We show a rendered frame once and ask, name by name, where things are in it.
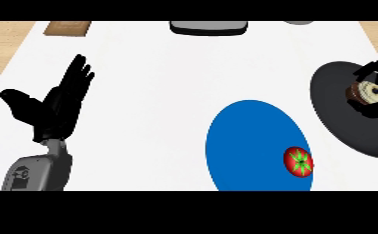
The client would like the brown wooden board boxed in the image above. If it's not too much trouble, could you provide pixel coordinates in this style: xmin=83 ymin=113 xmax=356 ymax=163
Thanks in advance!
xmin=43 ymin=21 xmax=93 ymax=38

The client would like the brown cupcake with cream frosting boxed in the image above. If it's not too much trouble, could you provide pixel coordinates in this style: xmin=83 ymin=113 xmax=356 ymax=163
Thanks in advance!
xmin=344 ymin=80 xmax=378 ymax=107

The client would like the dark grey pan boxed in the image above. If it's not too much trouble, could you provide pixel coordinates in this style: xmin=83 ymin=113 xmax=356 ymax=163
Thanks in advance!
xmin=308 ymin=61 xmax=378 ymax=159

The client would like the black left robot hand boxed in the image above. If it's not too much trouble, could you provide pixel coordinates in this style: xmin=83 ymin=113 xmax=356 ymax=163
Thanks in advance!
xmin=0 ymin=54 xmax=96 ymax=143

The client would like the blue plate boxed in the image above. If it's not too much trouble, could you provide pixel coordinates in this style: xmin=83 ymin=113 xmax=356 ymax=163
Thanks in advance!
xmin=205 ymin=99 xmax=314 ymax=192

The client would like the red tomato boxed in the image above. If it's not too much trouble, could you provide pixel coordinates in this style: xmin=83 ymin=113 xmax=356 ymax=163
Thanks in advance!
xmin=282 ymin=146 xmax=314 ymax=178

